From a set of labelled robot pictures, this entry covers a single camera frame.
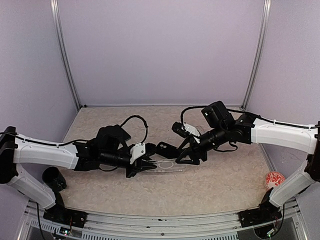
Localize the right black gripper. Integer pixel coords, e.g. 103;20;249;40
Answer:
176;123;229;164

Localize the clear phone case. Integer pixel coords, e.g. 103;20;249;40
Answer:
146;159;187;174

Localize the black phone case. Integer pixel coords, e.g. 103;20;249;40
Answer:
156;141;181;159

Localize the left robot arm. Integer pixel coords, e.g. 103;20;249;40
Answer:
0;124;157;223

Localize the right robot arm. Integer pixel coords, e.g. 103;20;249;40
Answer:
172;100;320;222

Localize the white translucent phone case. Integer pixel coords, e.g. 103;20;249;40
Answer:
195;125;207;135

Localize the red white patterned bowl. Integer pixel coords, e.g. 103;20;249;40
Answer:
264;171;286;190

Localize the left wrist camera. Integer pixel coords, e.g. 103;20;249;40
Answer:
130;142;146;161

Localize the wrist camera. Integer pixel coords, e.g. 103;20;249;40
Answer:
171;122;201;144
130;142;146;161

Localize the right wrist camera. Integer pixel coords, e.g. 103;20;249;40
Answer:
171;122;201;144

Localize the right camera cable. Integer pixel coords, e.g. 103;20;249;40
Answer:
179;106;313;131

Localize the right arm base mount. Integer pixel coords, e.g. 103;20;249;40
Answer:
238;187;282;228

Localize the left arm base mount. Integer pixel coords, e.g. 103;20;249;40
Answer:
43;192;88;228

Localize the right aluminium frame post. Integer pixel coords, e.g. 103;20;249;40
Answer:
241;0;272;110

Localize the aluminium frame post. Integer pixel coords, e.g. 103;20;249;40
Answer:
50;0;82;111
241;0;272;110

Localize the front aluminium rail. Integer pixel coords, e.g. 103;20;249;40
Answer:
18;212;307;240

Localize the left aluminium frame post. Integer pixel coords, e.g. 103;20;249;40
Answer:
50;0;82;111

